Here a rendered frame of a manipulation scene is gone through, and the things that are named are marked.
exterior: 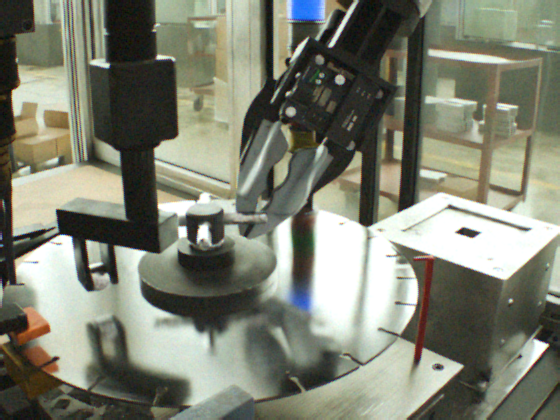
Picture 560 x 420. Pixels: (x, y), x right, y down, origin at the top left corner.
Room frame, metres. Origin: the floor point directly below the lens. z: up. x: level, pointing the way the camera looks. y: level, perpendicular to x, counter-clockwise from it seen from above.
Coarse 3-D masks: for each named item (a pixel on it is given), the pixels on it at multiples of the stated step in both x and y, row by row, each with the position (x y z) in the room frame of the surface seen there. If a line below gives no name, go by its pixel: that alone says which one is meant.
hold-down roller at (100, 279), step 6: (96, 264) 0.37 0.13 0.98; (102, 264) 0.37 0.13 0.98; (96, 270) 0.37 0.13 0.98; (102, 270) 0.37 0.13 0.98; (96, 276) 0.36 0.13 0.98; (102, 276) 0.36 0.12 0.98; (108, 276) 0.37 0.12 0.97; (96, 282) 0.36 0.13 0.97; (102, 282) 0.36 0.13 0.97; (108, 282) 0.37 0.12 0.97; (96, 288) 0.36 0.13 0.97; (102, 288) 0.36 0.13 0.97
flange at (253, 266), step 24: (240, 240) 0.46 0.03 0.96; (144, 264) 0.42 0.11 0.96; (168, 264) 0.41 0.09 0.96; (192, 264) 0.40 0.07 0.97; (216, 264) 0.40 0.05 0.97; (240, 264) 0.42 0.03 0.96; (264, 264) 0.42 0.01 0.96; (144, 288) 0.39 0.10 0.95; (168, 288) 0.38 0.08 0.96; (192, 288) 0.38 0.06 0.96; (216, 288) 0.38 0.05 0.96; (240, 288) 0.38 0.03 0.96; (264, 288) 0.39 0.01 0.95
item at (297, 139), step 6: (288, 126) 0.72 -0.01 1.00; (288, 132) 0.71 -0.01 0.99; (294, 132) 0.70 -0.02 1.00; (300, 132) 0.69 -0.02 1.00; (306, 132) 0.69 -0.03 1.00; (288, 138) 0.71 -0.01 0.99; (294, 138) 0.70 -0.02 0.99; (300, 138) 0.69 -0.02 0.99; (306, 138) 0.69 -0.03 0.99; (312, 138) 0.70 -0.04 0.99; (294, 144) 0.70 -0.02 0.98; (300, 144) 0.69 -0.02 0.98; (306, 144) 0.69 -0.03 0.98; (312, 144) 0.70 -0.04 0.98; (318, 144) 0.70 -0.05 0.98; (288, 150) 0.71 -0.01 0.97; (294, 150) 0.70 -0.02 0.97
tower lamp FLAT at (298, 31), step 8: (288, 24) 0.71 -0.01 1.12; (296, 24) 0.70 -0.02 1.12; (304, 24) 0.69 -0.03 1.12; (312, 24) 0.69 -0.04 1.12; (320, 24) 0.70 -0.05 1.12; (288, 32) 0.71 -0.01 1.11; (296, 32) 0.70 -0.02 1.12; (304, 32) 0.69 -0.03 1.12; (312, 32) 0.69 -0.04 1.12; (288, 40) 0.71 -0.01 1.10; (296, 40) 0.70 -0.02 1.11
